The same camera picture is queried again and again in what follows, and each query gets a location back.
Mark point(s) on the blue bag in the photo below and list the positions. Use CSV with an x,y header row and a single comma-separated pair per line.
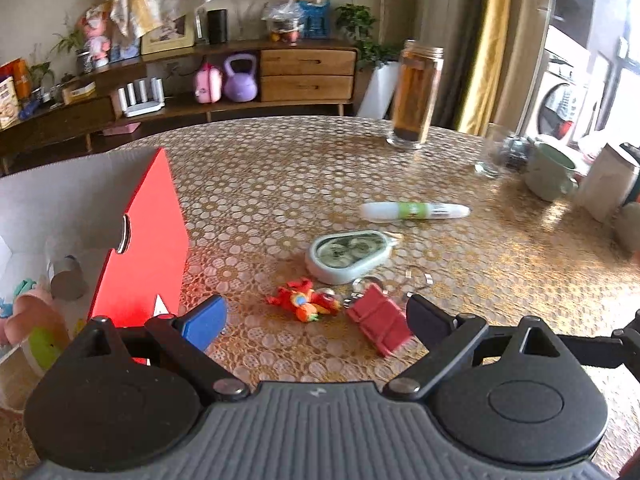
x,y
315,20

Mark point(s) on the clear glass cup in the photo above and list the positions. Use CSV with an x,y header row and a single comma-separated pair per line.
x,y
492,160

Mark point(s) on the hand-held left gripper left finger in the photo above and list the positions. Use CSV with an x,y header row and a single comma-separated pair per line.
x,y
205,320

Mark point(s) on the white planter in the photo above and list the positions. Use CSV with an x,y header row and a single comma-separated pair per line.
x,y
377,92

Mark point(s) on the tall green potted tree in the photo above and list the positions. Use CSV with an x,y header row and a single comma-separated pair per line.
x,y
355,15

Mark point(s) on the amber glass bottle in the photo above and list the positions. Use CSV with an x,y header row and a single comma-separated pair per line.
x,y
412,100

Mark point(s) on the plastic bag of fruit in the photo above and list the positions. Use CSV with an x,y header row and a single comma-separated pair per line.
x,y
282,20

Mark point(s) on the white canister with black lid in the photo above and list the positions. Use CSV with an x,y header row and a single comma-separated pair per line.
x,y
605,185

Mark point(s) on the small potted plant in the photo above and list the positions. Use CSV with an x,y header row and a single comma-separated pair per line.
x,y
82,62

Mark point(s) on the wooden media cabinet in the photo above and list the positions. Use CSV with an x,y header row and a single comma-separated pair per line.
x,y
305,80

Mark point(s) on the pink doll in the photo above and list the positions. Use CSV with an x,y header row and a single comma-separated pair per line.
x,y
96,40

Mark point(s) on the yellow green toy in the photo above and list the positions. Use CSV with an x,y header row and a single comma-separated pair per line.
x,y
45,352

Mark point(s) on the black cylinder speaker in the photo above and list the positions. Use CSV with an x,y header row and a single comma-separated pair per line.
x,y
217,27

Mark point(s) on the beige snack bag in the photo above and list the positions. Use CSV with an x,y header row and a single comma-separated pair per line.
x,y
7,105

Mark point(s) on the purple kettlebell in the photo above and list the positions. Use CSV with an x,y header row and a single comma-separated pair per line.
x,y
241,82

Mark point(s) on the red and white cardboard box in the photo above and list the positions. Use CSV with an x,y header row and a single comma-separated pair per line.
x,y
135,260

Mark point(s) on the avocado shaped case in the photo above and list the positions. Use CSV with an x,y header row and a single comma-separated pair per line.
x,y
345,255

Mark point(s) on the cream picture frame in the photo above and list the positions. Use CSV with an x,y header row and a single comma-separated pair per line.
x,y
167,40

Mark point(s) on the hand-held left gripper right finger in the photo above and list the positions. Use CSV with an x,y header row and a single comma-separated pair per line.
x,y
425,317

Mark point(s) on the green mug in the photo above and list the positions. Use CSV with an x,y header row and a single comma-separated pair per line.
x,y
547,175

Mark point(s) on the pink toy suitcase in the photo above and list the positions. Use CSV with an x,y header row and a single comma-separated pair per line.
x,y
207,86

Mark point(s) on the white washing machine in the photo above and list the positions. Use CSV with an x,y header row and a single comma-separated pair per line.
x,y
555,105

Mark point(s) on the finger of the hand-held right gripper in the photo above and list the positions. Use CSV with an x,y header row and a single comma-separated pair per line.
x,y
605,350

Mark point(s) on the figurine with blue whale hat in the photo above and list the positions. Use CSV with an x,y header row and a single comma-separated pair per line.
x,y
30,312

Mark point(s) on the yellow curtain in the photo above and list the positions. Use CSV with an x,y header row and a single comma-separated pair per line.
x,y
492,50

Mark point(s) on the small cardboard box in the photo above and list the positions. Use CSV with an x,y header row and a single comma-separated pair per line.
x,y
79,92

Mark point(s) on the white router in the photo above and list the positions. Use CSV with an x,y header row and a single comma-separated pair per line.
x,y
142,105

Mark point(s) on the flat pink box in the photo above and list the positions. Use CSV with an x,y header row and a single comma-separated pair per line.
x,y
121,129

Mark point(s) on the orange snack bag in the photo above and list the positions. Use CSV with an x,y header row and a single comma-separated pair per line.
x,y
17,77

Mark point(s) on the beige curtain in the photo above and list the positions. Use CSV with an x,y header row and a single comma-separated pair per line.
x,y
445,35

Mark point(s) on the white tube with green label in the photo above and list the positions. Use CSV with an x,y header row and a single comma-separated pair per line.
x,y
385,211

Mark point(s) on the thin leafy potted plant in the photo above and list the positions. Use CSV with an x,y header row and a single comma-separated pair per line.
x,y
40,77

